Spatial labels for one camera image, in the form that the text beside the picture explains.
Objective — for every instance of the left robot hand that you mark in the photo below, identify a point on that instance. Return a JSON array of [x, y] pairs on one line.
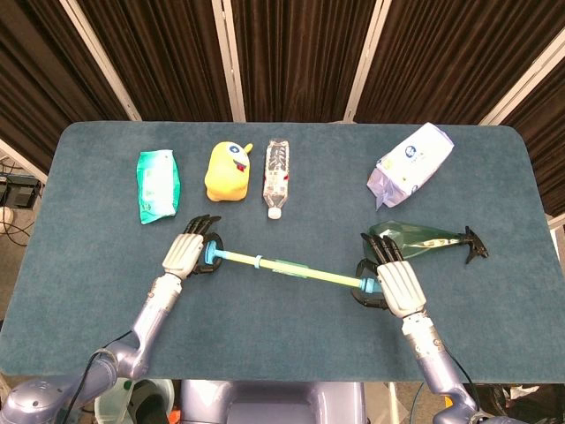
[[183, 254]]

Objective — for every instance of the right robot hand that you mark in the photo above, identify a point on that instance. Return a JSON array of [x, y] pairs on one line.
[[401, 287]]

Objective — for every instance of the yellow rod with blue ends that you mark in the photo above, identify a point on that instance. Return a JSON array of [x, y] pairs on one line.
[[326, 277]]

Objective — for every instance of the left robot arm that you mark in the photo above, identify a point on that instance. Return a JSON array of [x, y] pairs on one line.
[[154, 309]]

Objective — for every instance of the green spray bottle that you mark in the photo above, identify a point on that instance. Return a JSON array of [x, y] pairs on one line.
[[419, 240]]

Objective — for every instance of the green wet wipes pack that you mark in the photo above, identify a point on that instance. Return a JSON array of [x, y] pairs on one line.
[[158, 185]]

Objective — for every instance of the yellow plush toy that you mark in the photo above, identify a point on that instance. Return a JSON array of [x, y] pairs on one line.
[[227, 176]]

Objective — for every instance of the purple and white tissue pack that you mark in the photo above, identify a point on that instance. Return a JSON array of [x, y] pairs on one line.
[[410, 168]]

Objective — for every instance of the clear plastic water bottle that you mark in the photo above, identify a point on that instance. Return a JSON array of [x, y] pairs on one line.
[[276, 176]]

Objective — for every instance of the blue felt table cover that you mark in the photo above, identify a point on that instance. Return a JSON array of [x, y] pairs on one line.
[[282, 331]]

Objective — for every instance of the pale green plastic bucket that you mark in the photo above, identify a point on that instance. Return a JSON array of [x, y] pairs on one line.
[[112, 404]]

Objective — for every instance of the purple robot torso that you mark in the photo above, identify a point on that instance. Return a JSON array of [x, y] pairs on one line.
[[273, 402]]

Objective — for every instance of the black equipment box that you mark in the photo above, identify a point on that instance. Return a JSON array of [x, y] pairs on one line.
[[17, 191]]

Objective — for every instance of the dark brown curtain panel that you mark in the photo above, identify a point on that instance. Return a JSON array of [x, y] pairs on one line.
[[163, 57], [39, 75], [545, 146], [450, 57], [300, 57]]

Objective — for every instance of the white partition post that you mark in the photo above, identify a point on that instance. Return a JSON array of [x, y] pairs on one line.
[[228, 57], [101, 62], [521, 84], [22, 159], [366, 62]]

